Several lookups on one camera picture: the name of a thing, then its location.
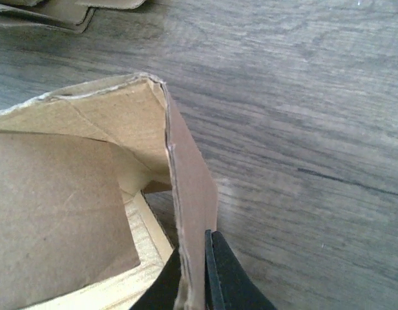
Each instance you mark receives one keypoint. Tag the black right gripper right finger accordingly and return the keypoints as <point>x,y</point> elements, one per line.
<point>227,285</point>

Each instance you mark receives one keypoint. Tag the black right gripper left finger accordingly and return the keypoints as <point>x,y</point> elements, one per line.
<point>162,293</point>

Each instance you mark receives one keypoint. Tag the brown cardboard box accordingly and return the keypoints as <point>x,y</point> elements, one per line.
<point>99,183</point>

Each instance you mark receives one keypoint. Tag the stack of flat cardboard boxes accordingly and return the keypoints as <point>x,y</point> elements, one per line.
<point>70,15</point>

